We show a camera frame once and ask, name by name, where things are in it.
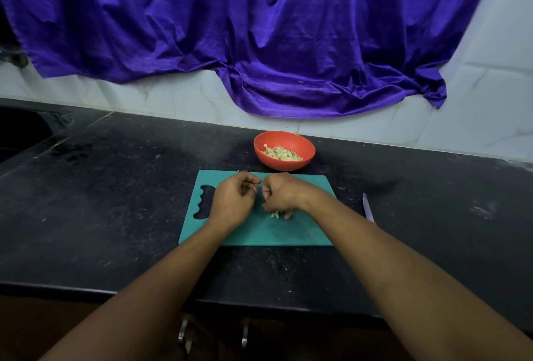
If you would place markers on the person's left hand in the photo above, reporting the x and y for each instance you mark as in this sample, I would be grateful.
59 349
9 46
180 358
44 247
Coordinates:
228 202

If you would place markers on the person's right hand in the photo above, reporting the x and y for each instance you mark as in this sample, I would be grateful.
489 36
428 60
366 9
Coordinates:
283 194

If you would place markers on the person's right fingers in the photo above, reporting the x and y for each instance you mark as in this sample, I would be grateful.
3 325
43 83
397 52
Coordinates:
275 206

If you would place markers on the person's left thumb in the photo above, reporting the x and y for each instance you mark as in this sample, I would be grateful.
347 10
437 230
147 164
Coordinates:
246 178

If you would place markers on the pale chopped vegetable pieces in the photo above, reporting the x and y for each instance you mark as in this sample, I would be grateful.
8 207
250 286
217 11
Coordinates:
275 214

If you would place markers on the person's left forearm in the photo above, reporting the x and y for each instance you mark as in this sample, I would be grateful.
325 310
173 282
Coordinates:
137 294

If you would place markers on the person's right forearm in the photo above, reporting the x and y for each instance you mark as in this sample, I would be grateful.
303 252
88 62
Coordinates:
412 281

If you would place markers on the teal plastic cutting board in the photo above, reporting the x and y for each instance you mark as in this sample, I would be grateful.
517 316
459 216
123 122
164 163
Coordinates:
266 227

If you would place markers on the pile of chopped pale pieces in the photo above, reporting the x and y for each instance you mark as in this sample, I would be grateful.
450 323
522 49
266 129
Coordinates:
282 154

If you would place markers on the orange plastic bowl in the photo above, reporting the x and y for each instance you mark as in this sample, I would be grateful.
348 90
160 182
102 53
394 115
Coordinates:
284 151

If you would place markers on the purple satin curtain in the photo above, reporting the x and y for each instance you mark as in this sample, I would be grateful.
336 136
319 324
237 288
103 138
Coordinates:
250 27

